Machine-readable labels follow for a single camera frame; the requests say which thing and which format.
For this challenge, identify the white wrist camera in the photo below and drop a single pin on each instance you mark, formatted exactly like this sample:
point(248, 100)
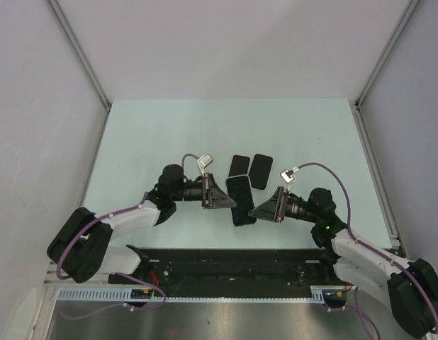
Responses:
point(204, 161)
point(288, 175)

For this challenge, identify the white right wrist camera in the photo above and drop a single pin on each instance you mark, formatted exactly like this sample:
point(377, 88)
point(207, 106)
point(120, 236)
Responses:
point(288, 175)

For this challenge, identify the black phone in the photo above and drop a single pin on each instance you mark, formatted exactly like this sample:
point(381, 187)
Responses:
point(240, 200)
point(260, 171)

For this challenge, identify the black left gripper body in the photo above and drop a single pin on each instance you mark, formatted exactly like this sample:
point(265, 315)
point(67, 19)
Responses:
point(191, 190)

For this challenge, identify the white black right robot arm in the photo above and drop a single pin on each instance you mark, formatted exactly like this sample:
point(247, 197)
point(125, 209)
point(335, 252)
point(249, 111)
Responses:
point(408, 288)

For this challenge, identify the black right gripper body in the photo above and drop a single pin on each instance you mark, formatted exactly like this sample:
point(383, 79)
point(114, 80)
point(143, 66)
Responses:
point(297, 209)

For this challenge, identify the black smartphone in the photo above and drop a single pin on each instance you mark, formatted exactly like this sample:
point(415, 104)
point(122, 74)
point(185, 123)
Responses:
point(239, 165)

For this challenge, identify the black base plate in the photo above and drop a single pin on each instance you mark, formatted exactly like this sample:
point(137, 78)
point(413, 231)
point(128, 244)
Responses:
point(230, 270)

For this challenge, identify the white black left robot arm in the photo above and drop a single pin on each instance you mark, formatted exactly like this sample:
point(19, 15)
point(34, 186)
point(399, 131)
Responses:
point(82, 247)

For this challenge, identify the grey slotted cable duct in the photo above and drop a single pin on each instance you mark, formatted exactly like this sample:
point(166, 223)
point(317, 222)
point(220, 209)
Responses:
point(312, 294)

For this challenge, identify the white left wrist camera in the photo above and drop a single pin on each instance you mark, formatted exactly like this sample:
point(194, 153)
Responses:
point(204, 161)

